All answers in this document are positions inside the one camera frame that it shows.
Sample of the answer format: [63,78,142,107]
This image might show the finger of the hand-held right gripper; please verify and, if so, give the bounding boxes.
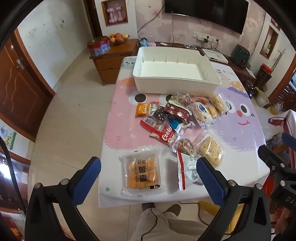
[257,144,287,177]
[281,133,296,163]

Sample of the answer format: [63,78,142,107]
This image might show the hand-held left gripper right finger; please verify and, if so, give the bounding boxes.
[196,157,271,241]

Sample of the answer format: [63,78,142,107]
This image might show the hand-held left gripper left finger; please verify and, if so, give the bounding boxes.
[24,157,102,241]

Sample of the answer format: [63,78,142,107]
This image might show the white red-edged packet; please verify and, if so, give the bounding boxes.
[177,152,205,191]

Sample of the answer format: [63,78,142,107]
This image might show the square puffed rice packet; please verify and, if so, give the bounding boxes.
[196,133,225,168]

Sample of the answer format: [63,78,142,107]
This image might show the small nut bar packet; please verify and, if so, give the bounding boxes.
[171,138,194,156]

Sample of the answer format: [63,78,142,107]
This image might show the orange cake packet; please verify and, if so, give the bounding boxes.
[119,148,167,197]

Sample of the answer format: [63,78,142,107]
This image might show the red biscuit packet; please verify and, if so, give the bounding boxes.
[140,116,183,145]

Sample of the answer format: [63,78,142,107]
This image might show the blue foil packet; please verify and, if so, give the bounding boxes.
[168,116,191,131]

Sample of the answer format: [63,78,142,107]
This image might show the yellow cake packet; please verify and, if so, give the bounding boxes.
[207,104,226,118]

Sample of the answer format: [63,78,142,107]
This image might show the white round-label packet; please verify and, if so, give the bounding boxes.
[192,102,214,128]

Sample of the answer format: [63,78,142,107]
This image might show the long puffed rice packet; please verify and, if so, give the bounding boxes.
[209,91,232,114]

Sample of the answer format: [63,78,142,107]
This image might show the dark red packet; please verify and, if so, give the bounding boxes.
[165,101,192,122]

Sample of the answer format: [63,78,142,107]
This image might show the orange sausage snack packet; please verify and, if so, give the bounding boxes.
[192,96,210,105]

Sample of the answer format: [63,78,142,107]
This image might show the chocolate brownie packet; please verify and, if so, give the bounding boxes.
[148,105,171,123]

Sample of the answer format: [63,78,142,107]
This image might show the orange cereal bar packet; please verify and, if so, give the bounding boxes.
[135,103,160,117]

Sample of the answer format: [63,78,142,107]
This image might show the mixed nut bar packet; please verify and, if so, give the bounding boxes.
[170,91,192,107]

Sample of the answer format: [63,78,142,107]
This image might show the white plastic bin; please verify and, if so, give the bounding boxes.
[132,47,222,96]

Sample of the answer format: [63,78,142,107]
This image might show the person's right forearm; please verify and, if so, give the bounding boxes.
[275,214,296,235]

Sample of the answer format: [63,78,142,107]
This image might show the yellow plastic stool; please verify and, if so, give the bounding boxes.
[199,200,243,233]

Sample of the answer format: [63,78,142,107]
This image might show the white bucket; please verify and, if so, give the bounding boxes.
[257,93,270,108]

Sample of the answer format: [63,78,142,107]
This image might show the person's beige trousers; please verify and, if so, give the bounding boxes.
[136,209,206,241]

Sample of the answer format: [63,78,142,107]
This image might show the red-lidded basket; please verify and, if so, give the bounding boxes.
[255,65,272,88]

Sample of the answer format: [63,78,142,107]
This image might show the wooden television cabinet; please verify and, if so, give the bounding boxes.
[155,42,257,84]

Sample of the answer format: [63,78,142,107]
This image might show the dark green air fryer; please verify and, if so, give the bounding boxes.
[232,44,250,67]

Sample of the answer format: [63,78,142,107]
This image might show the wooden door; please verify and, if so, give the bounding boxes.
[0,28,56,142]

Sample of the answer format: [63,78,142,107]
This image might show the white set-top box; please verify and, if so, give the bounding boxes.
[202,48,228,62]

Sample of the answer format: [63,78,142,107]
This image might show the wooden side cabinet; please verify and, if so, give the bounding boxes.
[90,39,139,86]

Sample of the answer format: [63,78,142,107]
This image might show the red tin box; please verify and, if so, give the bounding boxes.
[87,37,111,56]

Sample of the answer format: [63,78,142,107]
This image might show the fruit bowl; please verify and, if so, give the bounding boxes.
[109,33,130,44]

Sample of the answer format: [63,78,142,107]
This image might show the black television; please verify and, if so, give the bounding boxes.
[164,0,250,35]

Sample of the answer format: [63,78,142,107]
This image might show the wall sticker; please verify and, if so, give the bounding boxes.
[0,125,17,150]

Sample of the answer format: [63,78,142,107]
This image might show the wall power sockets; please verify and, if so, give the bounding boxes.
[193,32,219,43]

